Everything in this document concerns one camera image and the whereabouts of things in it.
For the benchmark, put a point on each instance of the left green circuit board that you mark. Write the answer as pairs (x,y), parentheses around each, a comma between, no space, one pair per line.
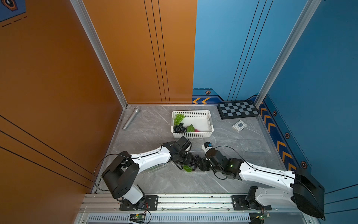
(138,218)

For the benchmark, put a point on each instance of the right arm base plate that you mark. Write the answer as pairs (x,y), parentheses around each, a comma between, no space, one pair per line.
(240,203)

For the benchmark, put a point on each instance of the black grey chessboard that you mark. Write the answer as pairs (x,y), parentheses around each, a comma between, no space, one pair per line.
(237,109)

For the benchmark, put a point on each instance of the small black grape bunch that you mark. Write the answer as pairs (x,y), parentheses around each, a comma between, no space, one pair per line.
(179,128)

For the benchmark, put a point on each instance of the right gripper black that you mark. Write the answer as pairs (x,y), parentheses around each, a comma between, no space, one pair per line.
(202,162)

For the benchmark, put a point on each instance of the dark purple grape bunch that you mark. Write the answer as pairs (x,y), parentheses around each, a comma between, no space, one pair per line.
(195,163)

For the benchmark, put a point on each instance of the white perforated plastic basket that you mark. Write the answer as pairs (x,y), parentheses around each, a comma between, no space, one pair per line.
(200,119)

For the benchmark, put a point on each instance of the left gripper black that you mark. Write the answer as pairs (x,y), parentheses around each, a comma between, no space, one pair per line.
(189,160)

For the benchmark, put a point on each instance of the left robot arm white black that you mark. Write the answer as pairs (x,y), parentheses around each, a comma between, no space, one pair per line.
(120,175)

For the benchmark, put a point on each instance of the aluminium rail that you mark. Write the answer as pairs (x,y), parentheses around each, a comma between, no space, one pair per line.
(202,202)

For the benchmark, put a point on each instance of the small green grape bunch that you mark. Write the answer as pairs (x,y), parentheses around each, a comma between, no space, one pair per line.
(178,119)

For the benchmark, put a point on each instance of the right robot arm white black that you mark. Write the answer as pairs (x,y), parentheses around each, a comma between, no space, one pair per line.
(297,188)

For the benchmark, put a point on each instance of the green circuit board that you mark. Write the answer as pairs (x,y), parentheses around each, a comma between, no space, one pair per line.
(138,218)
(264,215)

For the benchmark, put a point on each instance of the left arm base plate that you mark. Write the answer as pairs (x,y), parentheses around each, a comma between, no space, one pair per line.
(149,202)

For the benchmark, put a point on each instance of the green grape leaf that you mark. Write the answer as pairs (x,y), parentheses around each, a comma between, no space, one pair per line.
(190,129)
(188,168)

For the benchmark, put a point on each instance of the right green circuit board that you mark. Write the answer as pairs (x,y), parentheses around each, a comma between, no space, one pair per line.
(264,215)

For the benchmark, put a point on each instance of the silver microphone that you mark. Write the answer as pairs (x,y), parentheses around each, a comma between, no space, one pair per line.
(133,115)

